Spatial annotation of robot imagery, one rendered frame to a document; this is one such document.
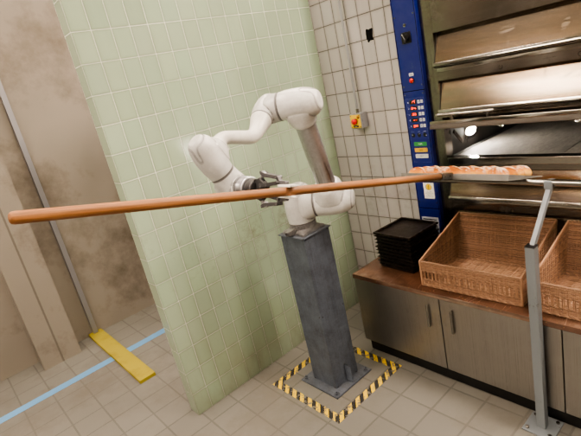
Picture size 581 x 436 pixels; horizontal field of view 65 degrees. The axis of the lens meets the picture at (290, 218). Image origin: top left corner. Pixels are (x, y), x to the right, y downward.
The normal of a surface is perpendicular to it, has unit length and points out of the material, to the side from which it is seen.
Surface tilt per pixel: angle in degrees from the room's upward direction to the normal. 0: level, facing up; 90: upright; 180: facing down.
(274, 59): 90
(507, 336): 90
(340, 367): 90
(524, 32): 70
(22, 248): 90
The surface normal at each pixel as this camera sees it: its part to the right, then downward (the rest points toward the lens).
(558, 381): -0.73, 0.35
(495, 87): -0.76, 0.01
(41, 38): 0.65, 0.08
